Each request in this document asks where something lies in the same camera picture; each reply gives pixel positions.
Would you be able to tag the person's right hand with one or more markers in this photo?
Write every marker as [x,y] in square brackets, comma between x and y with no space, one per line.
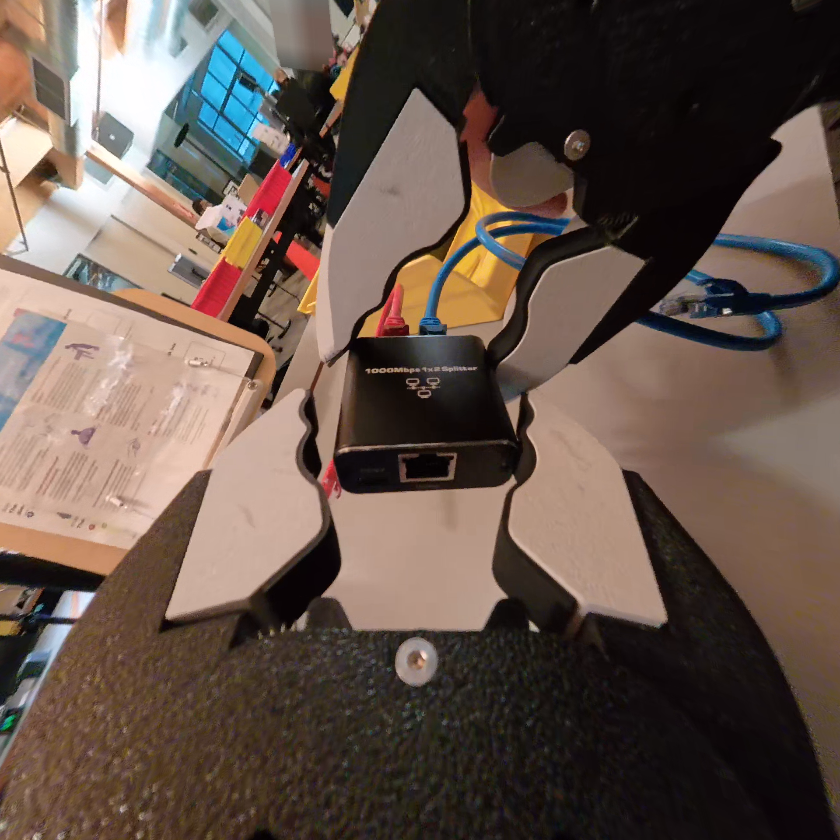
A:
[479,131]

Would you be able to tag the large yellow plastic bin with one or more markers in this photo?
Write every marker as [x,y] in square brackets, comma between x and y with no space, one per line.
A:
[485,289]

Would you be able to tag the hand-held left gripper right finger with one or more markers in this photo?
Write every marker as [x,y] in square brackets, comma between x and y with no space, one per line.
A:
[584,525]

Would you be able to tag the metal air duct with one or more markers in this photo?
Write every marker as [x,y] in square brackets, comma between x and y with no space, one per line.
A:
[56,65]

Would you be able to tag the row of coloured bins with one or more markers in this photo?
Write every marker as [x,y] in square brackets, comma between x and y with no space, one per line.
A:
[226,282]

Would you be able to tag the black network splitter box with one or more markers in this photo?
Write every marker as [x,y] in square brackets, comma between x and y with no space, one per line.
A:
[420,407]

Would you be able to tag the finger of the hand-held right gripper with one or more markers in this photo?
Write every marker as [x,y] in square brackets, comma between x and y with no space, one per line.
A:
[394,197]
[571,308]

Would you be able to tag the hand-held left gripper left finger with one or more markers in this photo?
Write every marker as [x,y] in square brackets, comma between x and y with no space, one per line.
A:
[256,518]

